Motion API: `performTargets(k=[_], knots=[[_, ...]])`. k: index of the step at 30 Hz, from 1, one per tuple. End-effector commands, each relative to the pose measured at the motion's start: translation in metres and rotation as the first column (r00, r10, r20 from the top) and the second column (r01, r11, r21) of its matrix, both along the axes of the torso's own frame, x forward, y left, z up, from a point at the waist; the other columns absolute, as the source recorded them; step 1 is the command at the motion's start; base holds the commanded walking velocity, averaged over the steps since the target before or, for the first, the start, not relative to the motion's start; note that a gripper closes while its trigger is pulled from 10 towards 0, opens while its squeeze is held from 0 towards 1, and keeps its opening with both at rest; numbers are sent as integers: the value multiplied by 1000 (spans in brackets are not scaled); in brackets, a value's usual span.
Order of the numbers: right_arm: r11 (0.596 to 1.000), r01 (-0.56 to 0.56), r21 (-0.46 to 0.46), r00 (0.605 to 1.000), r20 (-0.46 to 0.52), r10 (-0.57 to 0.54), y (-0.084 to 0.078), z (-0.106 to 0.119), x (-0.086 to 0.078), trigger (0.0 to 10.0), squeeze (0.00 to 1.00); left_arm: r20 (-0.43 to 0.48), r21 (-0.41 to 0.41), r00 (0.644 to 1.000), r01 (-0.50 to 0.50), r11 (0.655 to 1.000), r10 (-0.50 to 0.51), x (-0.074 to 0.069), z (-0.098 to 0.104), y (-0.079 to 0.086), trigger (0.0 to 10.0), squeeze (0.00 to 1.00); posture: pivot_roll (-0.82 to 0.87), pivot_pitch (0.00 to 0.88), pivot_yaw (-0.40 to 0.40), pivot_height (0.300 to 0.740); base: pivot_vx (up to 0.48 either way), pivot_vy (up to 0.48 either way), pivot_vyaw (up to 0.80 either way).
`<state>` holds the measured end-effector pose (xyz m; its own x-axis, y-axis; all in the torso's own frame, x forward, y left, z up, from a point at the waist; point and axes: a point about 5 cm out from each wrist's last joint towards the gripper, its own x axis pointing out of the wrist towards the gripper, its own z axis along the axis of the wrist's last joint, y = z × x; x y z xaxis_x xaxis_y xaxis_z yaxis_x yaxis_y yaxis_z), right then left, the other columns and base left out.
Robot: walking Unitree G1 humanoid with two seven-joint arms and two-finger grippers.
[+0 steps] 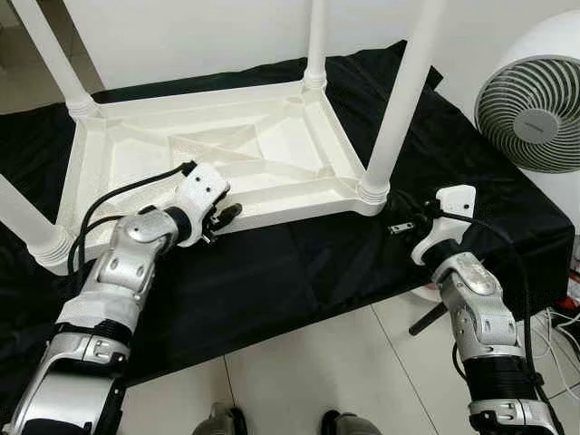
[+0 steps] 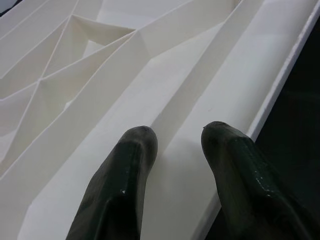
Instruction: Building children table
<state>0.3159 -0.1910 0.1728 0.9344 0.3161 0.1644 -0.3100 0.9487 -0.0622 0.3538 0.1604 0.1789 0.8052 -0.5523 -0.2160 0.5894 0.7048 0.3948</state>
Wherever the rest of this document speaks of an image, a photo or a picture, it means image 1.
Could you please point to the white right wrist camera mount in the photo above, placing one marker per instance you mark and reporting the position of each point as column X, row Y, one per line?
column 444, row 217

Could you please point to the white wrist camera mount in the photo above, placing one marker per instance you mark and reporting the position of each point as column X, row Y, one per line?
column 201, row 188
column 444, row 217

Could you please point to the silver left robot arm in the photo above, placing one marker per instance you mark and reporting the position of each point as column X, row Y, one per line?
column 127, row 263

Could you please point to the grey robot foot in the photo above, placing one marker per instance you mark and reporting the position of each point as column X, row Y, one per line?
column 222, row 421
column 349, row 426

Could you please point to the grey right robot foot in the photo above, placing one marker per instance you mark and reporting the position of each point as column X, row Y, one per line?
column 349, row 426

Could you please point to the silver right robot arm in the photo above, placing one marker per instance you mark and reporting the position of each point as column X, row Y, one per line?
column 476, row 299

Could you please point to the grey left robot foot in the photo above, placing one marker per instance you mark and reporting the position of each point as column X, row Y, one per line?
column 222, row 421

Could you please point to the white plastic table top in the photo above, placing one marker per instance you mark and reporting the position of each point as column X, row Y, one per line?
column 272, row 154

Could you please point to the white plastic table leg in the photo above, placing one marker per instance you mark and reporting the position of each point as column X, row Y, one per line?
column 27, row 222
column 54, row 54
column 316, row 41
column 399, row 91

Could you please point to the white round fan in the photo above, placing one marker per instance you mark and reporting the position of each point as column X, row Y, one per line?
column 530, row 113

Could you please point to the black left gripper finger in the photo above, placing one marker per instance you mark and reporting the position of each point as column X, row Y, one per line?
column 228, row 216
column 223, row 195

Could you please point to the black tablecloth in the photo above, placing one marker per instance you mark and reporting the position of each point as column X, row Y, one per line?
column 317, row 272

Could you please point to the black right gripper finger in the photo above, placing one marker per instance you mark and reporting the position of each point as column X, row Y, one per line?
column 401, row 205

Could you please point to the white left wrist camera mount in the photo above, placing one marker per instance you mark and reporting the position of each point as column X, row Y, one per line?
column 201, row 188

